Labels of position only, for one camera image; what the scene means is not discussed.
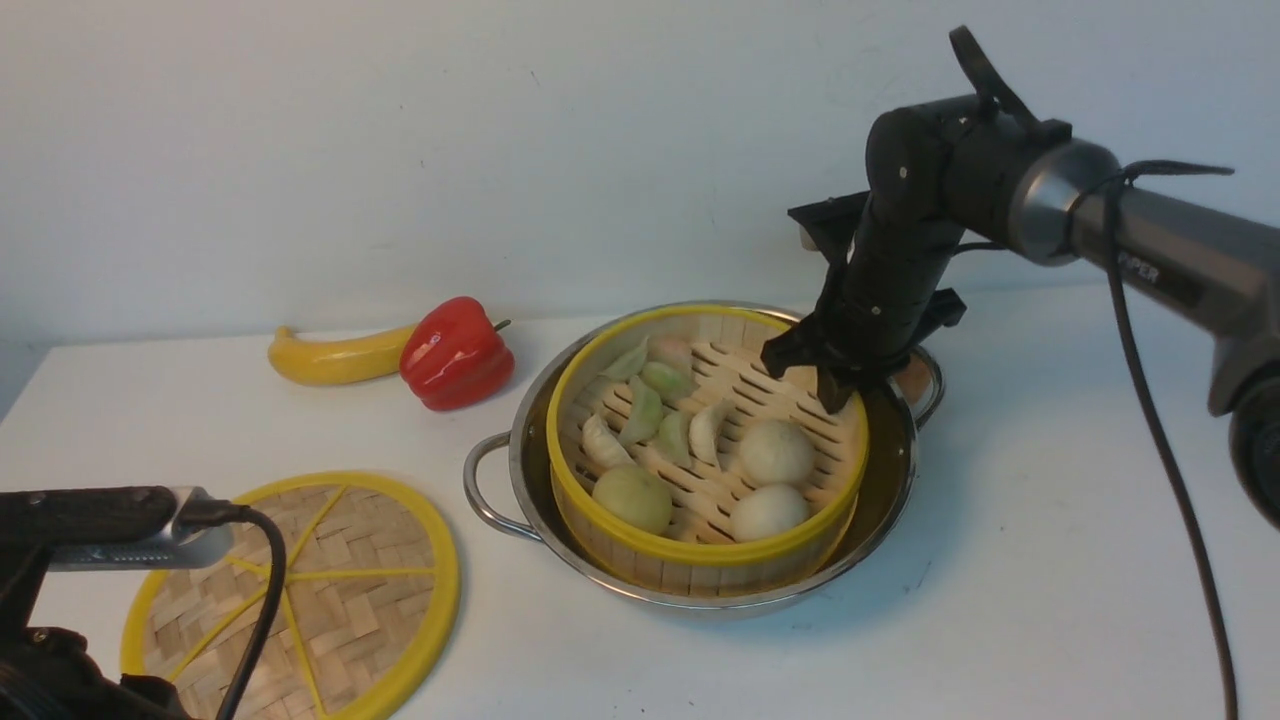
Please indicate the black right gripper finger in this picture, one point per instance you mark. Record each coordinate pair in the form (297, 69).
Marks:
(800, 345)
(838, 383)

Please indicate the pink dumpling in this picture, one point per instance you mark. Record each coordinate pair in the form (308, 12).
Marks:
(673, 351)

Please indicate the white round bun upper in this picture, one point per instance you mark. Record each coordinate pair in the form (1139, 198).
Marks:
(777, 452)

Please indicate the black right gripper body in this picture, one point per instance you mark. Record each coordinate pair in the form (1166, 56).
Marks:
(870, 308)

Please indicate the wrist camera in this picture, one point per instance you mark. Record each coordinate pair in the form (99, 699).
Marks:
(829, 226)
(122, 528)

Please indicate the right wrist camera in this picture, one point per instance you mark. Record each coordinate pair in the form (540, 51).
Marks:
(829, 226)

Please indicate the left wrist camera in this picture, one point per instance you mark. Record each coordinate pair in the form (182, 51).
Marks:
(122, 528)

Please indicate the white dumpling right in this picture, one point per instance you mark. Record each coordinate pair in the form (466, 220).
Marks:
(705, 430)

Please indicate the white dumpling left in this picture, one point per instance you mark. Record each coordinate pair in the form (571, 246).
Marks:
(601, 446)

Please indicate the green dumpling middle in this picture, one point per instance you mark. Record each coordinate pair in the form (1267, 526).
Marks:
(646, 413)

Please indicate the green dumpling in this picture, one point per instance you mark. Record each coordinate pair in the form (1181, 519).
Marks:
(669, 382)
(646, 413)
(672, 438)
(629, 363)

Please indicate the white dumpling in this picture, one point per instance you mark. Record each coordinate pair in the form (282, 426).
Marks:
(601, 446)
(705, 430)

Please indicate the white round bun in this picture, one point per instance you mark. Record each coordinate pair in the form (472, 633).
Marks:
(767, 512)
(777, 452)

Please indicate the yellow banana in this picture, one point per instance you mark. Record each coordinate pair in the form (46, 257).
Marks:
(339, 362)

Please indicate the green dumpling upper right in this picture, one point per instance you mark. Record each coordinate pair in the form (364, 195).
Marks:
(669, 382)

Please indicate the woven bamboo steamer lid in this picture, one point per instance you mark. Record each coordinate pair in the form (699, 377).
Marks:
(372, 589)

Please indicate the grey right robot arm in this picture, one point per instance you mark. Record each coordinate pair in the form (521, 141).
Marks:
(1035, 190)

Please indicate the green dumpling top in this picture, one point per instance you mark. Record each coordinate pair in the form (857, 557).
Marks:
(629, 363)

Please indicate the brown onion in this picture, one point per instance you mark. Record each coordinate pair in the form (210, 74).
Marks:
(916, 381)

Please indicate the white round bun lower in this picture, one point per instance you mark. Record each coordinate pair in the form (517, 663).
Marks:
(767, 512)

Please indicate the red bell pepper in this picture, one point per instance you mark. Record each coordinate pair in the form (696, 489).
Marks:
(456, 356)

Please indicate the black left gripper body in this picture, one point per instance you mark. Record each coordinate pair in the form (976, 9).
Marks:
(46, 672)

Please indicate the stainless steel pot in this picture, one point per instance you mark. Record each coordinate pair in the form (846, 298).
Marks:
(884, 494)

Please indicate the green round bun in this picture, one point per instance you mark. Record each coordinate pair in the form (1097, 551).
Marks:
(637, 496)

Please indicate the bamboo steamer basket yellow rim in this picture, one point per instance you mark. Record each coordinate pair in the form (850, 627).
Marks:
(697, 555)

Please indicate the green dumpling lower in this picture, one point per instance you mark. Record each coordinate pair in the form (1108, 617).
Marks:
(672, 438)

